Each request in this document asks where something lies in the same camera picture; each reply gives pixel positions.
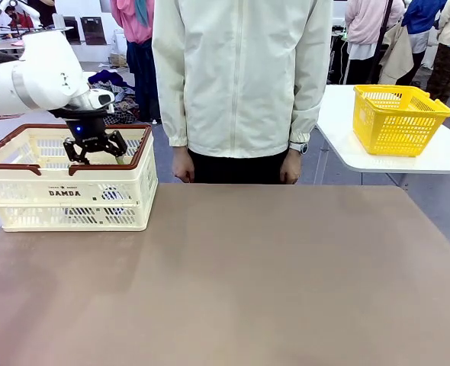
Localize person's left forearm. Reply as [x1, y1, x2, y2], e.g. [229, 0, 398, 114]
[288, 56, 333, 145]

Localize person's right forearm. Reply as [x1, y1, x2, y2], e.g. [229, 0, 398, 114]
[152, 56, 190, 148]

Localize bystander in pink top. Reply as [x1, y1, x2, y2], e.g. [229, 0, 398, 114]
[109, 0, 161, 125]

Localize white side table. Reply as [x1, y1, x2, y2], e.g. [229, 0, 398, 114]
[315, 84, 450, 188]

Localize bystander in blue top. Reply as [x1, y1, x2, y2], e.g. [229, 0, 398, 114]
[401, 0, 449, 87]

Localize grey background work table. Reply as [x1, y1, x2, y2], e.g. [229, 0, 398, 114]
[0, 37, 30, 53]

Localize cream basket with brown rim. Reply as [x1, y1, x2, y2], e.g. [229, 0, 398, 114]
[0, 124, 159, 233]

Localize bystander in black top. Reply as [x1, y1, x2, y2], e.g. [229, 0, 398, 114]
[26, 0, 58, 27]

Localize wide black framed panel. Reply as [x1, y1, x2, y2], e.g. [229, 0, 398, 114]
[80, 16, 108, 47]

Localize blue drink can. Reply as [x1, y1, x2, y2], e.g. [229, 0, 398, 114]
[101, 187, 126, 202]

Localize silver wristwatch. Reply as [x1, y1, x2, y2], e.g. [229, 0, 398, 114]
[288, 141, 310, 156]

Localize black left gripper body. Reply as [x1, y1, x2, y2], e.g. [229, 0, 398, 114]
[65, 116, 116, 153]

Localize colourful clothes pile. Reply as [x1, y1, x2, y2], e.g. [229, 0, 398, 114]
[87, 69, 140, 126]

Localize yellow plastic basket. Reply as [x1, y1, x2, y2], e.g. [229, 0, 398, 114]
[352, 84, 450, 158]

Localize black wrist mount plate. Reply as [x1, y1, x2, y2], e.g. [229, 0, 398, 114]
[47, 107, 110, 122]

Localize person's black trousers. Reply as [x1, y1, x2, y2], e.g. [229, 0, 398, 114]
[188, 148, 291, 186]

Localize bystander in pale pink hoodie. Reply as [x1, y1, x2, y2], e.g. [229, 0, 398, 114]
[344, 0, 406, 85]

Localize person's left hand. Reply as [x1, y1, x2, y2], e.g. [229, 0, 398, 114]
[279, 150, 302, 186]

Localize person's cream jacket torso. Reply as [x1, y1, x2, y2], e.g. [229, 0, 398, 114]
[151, 0, 333, 159]

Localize narrow black framed panel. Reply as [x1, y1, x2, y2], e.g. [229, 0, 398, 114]
[63, 16, 82, 47]

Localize beige hanging coat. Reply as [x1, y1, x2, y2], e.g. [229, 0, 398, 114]
[378, 22, 416, 85]

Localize person's right hand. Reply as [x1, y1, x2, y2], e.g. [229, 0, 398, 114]
[171, 145, 195, 185]

